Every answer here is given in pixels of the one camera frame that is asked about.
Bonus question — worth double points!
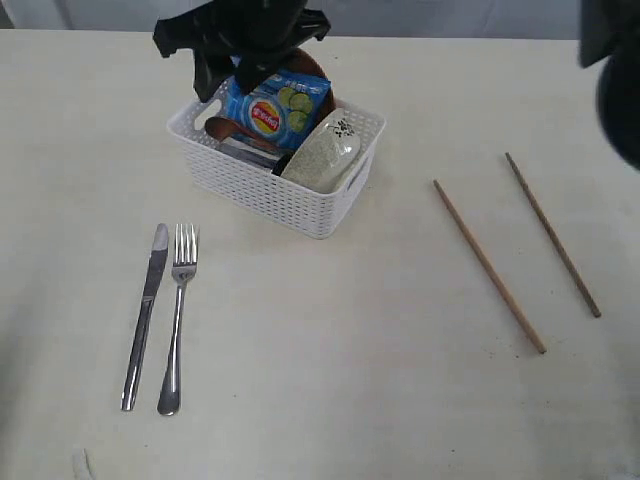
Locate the white speckled ceramic bowl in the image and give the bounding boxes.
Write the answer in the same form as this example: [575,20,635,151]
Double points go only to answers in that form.
[280,108,361,194]

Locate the dark brown wooden spoon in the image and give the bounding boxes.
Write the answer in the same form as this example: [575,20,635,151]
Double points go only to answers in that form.
[204,116,278,153]

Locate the white perforated plastic basket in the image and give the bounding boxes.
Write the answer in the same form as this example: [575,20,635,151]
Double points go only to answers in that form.
[167,100,386,239]

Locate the silver metal fork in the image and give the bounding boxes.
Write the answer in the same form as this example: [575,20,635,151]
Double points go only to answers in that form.
[157,224,199,416]

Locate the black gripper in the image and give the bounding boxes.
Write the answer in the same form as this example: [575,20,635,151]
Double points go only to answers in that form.
[153,1,331,103]

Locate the wooden chopstick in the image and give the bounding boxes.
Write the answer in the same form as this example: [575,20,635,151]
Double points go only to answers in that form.
[432,180,547,355]
[505,152,602,318]

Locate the brown round plate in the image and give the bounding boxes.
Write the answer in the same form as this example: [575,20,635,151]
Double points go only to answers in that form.
[285,48,336,126]

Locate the blue potato chips bag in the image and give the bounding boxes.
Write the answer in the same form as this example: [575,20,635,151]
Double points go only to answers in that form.
[226,69,331,150]

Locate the silver foil packet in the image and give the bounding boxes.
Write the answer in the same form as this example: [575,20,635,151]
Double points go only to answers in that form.
[216,138,282,171]

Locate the silver table knife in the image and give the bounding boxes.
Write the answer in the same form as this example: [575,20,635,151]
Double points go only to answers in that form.
[120,223,169,412]

